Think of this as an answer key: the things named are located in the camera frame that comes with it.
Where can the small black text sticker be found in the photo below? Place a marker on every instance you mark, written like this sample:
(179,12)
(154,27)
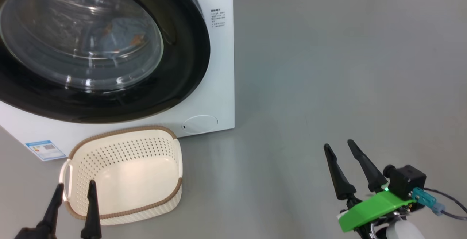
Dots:
(217,17)

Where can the cream perforated laundry basket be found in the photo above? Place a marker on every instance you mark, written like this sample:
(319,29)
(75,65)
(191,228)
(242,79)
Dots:
(127,173)

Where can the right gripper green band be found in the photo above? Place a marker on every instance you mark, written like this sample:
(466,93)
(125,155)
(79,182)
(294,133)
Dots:
(372,208)

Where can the white front-load washing machine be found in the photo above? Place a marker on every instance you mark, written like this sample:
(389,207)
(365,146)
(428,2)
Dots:
(222,85)

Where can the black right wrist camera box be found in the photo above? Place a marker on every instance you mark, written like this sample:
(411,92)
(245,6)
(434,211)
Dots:
(408,180)

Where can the round white filter cover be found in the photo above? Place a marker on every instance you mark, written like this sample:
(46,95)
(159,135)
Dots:
(200,124)

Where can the blue energy label sticker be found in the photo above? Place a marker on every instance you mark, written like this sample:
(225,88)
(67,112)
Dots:
(45,150)

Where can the black round glass washer door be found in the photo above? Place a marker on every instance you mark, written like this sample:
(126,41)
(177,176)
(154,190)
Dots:
(182,67)

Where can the blue cartoon print garment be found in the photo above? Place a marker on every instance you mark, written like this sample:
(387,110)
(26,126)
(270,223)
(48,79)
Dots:
(124,34)

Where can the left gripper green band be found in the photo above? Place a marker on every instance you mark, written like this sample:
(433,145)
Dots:
(27,234)

